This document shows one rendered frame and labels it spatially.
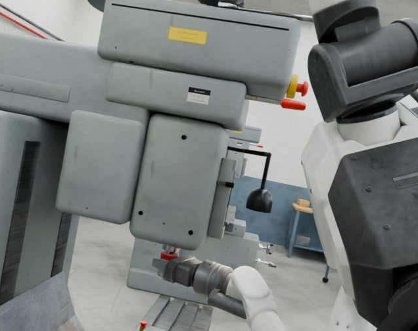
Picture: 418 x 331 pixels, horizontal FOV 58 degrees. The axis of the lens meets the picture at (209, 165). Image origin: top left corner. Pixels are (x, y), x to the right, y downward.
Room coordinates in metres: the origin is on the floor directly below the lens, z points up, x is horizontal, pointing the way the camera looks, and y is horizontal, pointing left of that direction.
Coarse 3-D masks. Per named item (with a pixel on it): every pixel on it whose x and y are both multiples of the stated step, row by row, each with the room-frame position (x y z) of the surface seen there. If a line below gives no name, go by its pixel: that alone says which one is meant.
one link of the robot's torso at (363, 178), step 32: (416, 96) 0.62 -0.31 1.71; (320, 128) 0.64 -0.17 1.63; (352, 128) 0.57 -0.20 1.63; (384, 128) 0.56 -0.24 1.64; (416, 128) 0.55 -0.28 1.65; (320, 160) 0.58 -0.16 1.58; (352, 160) 0.55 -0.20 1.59; (384, 160) 0.53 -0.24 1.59; (416, 160) 0.52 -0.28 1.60; (320, 192) 0.57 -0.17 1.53; (352, 192) 0.52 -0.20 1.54; (384, 192) 0.50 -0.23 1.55; (416, 192) 0.48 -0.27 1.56; (320, 224) 0.60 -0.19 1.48; (352, 224) 0.50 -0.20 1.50; (384, 224) 0.47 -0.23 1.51; (416, 224) 0.45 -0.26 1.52; (352, 256) 0.49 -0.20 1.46; (384, 256) 0.45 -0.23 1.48; (416, 256) 0.44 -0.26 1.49; (352, 288) 0.53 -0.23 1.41; (384, 288) 0.47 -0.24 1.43
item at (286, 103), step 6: (246, 96) 0.88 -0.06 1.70; (252, 96) 0.88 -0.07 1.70; (270, 102) 0.88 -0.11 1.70; (276, 102) 0.87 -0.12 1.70; (282, 102) 0.87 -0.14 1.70; (288, 102) 0.86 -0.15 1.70; (294, 102) 0.86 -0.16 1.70; (300, 102) 0.86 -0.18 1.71; (288, 108) 0.87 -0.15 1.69; (294, 108) 0.87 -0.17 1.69; (300, 108) 0.86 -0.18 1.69
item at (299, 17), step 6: (222, 6) 0.88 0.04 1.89; (228, 6) 0.87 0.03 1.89; (234, 6) 0.87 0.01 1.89; (258, 12) 0.87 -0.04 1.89; (264, 12) 0.87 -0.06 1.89; (270, 12) 0.87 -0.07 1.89; (276, 12) 0.86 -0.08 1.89; (282, 12) 0.86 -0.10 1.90; (300, 18) 0.86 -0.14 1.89; (306, 18) 0.86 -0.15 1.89; (312, 18) 0.85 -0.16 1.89
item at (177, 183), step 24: (168, 120) 0.91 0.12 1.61; (192, 120) 0.91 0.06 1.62; (168, 144) 0.91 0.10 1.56; (192, 144) 0.90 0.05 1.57; (216, 144) 0.90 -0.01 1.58; (144, 168) 0.92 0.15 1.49; (168, 168) 0.91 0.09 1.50; (192, 168) 0.90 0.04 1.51; (216, 168) 0.91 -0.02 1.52; (144, 192) 0.91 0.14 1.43; (168, 192) 0.91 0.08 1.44; (192, 192) 0.90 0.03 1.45; (144, 216) 0.91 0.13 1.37; (168, 216) 0.90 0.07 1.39; (192, 216) 0.90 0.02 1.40; (168, 240) 0.90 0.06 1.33; (192, 240) 0.90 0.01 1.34
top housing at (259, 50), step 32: (128, 0) 0.90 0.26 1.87; (160, 0) 0.90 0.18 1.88; (128, 32) 0.90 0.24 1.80; (160, 32) 0.89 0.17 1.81; (192, 32) 0.88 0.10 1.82; (224, 32) 0.87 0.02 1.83; (256, 32) 0.86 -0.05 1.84; (288, 32) 0.85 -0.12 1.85; (160, 64) 0.89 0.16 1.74; (192, 64) 0.88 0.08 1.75; (224, 64) 0.87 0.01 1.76; (256, 64) 0.86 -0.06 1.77; (288, 64) 0.85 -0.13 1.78
